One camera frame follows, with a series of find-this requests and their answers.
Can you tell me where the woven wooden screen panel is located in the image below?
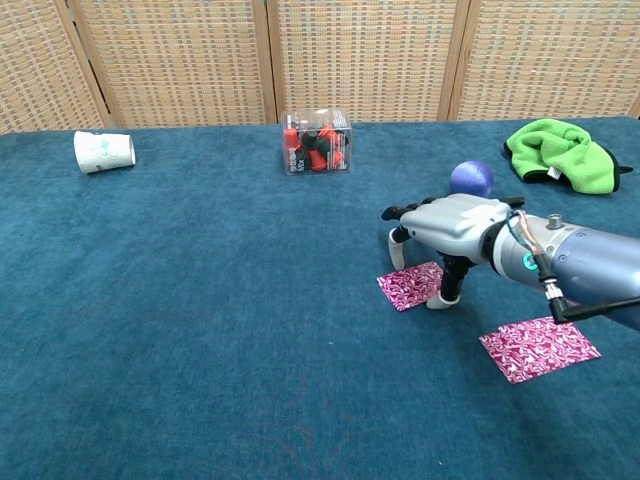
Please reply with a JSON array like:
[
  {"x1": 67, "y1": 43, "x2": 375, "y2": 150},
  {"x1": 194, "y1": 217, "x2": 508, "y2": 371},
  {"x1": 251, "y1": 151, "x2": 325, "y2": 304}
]
[
  {"x1": 264, "y1": 0, "x2": 472, "y2": 125},
  {"x1": 448, "y1": 0, "x2": 640, "y2": 122},
  {"x1": 0, "y1": 0, "x2": 117, "y2": 135},
  {"x1": 65, "y1": 0, "x2": 279, "y2": 129}
]

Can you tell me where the black arm cable with connector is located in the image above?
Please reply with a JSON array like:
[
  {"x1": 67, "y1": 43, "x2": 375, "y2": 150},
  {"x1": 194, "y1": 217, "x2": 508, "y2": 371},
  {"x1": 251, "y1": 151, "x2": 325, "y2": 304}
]
[{"x1": 536, "y1": 253, "x2": 640, "y2": 325}]

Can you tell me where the clear box of red-black parts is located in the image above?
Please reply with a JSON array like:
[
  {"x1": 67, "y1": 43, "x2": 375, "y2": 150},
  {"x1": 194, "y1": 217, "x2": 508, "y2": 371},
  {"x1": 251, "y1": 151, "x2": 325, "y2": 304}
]
[{"x1": 280, "y1": 109, "x2": 354, "y2": 177}]

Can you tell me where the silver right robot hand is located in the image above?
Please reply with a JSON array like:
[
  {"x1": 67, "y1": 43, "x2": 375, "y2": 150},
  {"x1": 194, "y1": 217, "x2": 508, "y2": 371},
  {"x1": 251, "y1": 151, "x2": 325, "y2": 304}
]
[{"x1": 380, "y1": 193, "x2": 512, "y2": 311}]

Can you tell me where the purple ball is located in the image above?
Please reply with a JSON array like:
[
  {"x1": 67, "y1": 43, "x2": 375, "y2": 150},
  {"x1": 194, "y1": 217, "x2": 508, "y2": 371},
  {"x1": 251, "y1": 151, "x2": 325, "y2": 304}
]
[{"x1": 449, "y1": 159, "x2": 496, "y2": 197}]

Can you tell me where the pink patterned card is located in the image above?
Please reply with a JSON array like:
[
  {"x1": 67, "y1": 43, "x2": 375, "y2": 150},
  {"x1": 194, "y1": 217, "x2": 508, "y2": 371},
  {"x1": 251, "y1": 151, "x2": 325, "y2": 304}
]
[
  {"x1": 478, "y1": 330, "x2": 552, "y2": 386},
  {"x1": 376, "y1": 260, "x2": 446, "y2": 313},
  {"x1": 498, "y1": 315, "x2": 603, "y2": 375}
]

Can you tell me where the green cloth with black trim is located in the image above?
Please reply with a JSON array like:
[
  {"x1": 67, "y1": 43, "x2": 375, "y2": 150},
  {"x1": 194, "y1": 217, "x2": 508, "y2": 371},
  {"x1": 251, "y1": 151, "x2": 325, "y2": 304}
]
[{"x1": 502, "y1": 117, "x2": 636, "y2": 196}]

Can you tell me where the white paper cup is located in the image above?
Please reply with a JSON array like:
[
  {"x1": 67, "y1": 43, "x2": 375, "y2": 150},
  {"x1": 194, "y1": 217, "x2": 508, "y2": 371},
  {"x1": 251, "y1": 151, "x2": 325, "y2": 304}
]
[{"x1": 73, "y1": 130, "x2": 137, "y2": 175}]

